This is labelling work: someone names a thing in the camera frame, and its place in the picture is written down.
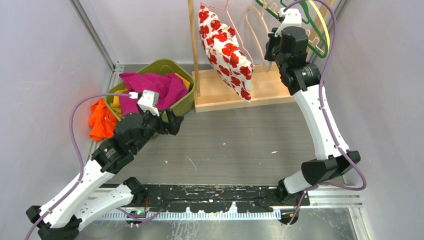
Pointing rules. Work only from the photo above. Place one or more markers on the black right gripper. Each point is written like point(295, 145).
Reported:
point(274, 36)

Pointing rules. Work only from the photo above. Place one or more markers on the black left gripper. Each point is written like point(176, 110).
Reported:
point(165, 128)

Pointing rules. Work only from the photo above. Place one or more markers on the wooden hanger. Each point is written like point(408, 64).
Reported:
point(254, 19)

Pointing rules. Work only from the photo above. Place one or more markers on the magenta dress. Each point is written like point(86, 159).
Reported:
point(173, 90)

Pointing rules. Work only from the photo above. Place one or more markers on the green plastic hanger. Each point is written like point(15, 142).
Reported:
point(318, 42)

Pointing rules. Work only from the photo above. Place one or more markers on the cream plastic hanger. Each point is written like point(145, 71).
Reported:
point(323, 10)

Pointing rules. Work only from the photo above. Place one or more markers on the yellow pleated skirt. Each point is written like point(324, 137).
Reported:
point(123, 105)

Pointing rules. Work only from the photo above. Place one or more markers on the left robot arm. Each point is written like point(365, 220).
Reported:
point(67, 214)

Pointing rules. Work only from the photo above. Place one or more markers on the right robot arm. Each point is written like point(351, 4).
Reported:
point(332, 154)

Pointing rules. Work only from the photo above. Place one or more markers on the wooden clothes rack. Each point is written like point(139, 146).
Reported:
point(212, 94)

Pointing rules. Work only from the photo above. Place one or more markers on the white red poppy garment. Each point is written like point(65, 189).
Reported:
point(224, 54)

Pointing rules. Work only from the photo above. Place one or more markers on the green plastic bin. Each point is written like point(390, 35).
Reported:
point(162, 66)

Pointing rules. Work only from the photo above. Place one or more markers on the orange object behind bin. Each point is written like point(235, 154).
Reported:
point(102, 121)

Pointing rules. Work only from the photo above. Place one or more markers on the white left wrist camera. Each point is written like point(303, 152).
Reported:
point(147, 102)

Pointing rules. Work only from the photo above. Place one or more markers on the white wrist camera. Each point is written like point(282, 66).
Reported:
point(147, 102)
point(290, 18)

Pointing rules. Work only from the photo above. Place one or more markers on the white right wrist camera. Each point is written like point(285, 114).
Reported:
point(290, 18)

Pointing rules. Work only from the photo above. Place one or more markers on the pink wire hanger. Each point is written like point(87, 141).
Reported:
point(226, 10)

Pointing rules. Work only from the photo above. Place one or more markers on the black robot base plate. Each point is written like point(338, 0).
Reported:
point(176, 198)

